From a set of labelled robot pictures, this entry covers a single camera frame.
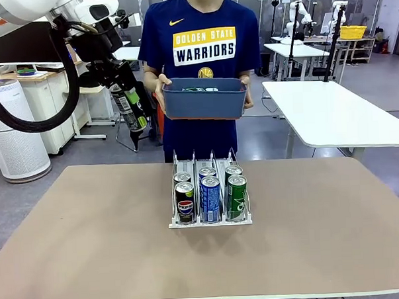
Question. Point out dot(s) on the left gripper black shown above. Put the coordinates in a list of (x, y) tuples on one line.
[(97, 43)]

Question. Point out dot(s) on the black Pepsi can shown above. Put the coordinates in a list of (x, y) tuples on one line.
[(181, 176), (135, 117), (185, 206)]

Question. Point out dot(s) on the blue Pocari Sweat can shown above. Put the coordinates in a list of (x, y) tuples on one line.
[(205, 171), (211, 202), (211, 89)]

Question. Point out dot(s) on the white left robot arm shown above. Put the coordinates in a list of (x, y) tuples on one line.
[(21, 8)]

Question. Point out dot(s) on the person's right forearm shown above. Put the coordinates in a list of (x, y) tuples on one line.
[(151, 78)]

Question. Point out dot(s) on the white lab robot arm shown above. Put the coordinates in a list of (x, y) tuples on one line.
[(332, 24), (305, 18)]

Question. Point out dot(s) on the person's right hand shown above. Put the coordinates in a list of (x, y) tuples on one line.
[(159, 90)]

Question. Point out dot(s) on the person's left hand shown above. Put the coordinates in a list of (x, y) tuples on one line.
[(249, 94)]

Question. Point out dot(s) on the black hat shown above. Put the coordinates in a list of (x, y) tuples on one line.
[(87, 82)]

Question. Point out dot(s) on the small white side table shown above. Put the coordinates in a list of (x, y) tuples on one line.
[(84, 90)]

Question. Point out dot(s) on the yellow plastic crate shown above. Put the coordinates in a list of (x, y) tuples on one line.
[(353, 32)]

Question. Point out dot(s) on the red fire extinguisher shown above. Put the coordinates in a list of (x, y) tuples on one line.
[(383, 46)]

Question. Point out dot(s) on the wooden shelf table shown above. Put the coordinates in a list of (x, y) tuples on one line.
[(360, 49)]

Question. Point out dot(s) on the orange garment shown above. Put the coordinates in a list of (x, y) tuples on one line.
[(160, 124)]

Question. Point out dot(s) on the white cabinet desk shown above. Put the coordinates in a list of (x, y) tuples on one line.
[(48, 96)]

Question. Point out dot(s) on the black stand pole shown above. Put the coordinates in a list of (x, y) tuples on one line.
[(294, 26), (335, 44)]

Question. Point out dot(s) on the green bowl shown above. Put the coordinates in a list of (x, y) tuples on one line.
[(26, 70)]

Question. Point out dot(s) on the black computer monitor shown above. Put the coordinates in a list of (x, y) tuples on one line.
[(23, 48)]

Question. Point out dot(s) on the person in blue Warriors shirt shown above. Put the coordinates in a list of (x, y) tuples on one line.
[(196, 10)]

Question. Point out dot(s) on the white cylindrical air purifier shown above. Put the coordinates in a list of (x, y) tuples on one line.
[(17, 154)]

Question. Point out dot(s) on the large white rounded table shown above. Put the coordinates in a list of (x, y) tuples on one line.
[(334, 117)]

